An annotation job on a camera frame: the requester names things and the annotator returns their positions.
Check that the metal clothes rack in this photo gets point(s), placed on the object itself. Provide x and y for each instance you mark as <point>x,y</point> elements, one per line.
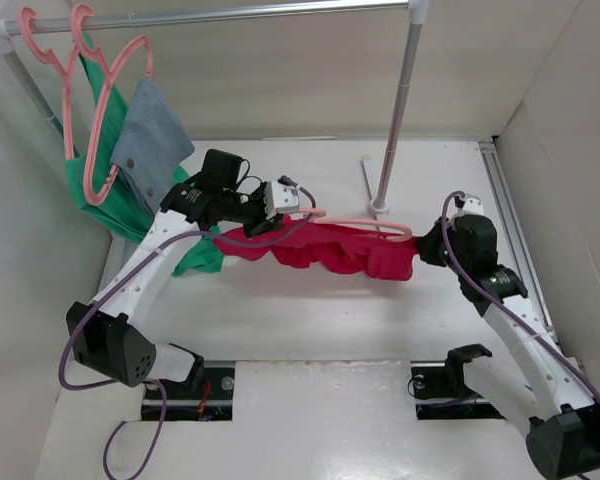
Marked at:
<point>378,182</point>

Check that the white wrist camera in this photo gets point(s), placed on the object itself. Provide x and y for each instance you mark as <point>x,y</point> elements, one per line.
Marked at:
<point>467,204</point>
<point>280,198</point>

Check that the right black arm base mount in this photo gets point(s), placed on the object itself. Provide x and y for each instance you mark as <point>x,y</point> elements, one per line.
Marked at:
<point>439,390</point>

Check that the aluminium rail right side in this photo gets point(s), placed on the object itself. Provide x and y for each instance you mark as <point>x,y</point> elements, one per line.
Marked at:
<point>513,232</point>

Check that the pink plastic hanger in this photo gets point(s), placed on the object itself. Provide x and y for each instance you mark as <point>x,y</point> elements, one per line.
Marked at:
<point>319,216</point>

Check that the pink hanger holding denim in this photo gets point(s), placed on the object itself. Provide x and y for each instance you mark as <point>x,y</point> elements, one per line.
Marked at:
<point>110,73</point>

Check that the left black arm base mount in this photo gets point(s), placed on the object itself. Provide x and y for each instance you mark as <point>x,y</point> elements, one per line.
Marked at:
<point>211,401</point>

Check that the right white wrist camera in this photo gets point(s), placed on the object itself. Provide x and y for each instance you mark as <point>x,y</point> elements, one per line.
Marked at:
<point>467,204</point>

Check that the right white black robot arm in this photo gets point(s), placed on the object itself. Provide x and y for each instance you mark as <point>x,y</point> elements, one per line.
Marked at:
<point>555,409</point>

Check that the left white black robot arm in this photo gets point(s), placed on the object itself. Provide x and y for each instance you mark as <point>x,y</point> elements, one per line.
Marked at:
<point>108,335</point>

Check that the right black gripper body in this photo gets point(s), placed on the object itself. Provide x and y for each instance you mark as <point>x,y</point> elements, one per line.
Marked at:
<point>461,259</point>

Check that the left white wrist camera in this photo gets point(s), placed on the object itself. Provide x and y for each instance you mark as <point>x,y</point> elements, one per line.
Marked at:
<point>280,198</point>

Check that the pink hanger holding green shirt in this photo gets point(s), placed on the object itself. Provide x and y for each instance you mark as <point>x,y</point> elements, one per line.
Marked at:
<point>65,75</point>

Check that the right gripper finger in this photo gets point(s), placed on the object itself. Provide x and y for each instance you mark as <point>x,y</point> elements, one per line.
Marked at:
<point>432,258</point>
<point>431,240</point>

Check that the red t shirt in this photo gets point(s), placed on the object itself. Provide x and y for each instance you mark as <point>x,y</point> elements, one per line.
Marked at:
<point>339,249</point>

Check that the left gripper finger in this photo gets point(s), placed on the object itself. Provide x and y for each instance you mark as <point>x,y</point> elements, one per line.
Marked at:
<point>263,226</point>
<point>263,194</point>

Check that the green t shirt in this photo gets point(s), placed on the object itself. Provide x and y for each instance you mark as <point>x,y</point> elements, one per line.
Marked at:
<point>121,212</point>

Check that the blue denim garment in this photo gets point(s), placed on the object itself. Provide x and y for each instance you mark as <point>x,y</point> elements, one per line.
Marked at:
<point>151,146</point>

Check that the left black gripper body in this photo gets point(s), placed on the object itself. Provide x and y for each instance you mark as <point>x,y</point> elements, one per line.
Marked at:
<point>246,209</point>

